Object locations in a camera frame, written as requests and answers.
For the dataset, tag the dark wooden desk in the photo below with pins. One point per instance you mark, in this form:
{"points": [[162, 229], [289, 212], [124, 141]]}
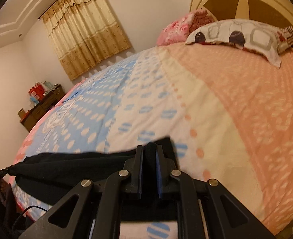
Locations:
{"points": [[36, 113]]}

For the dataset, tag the beige window curtain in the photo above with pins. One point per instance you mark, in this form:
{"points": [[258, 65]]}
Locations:
{"points": [[83, 34]]}

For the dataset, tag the yellow box on desk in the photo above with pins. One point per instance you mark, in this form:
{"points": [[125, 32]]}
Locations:
{"points": [[22, 113]]}

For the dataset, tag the white grey patterned pillow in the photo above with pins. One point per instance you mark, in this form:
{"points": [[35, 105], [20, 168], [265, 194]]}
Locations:
{"points": [[267, 40]]}

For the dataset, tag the red gift bag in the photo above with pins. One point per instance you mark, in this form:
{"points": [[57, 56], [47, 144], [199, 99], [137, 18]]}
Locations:
{"points": [[37, 91]]}

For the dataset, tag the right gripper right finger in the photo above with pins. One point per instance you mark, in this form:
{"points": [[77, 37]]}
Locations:
{"points": [[205, 209]]}

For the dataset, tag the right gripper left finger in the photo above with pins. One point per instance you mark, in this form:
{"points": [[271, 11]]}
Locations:
{"points": [[89, 210]]}

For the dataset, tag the pink floral folded blanket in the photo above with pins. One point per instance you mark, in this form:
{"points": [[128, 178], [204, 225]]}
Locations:
{"points": [[179, 30]]}

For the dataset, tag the black trousers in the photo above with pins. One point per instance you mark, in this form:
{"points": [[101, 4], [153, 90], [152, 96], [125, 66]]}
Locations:
{"points": [[49, 176]]}

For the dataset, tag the blue pink patterned bedspread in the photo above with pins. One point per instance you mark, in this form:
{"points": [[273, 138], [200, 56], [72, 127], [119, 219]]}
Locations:
{"points": [[228, 112]]}

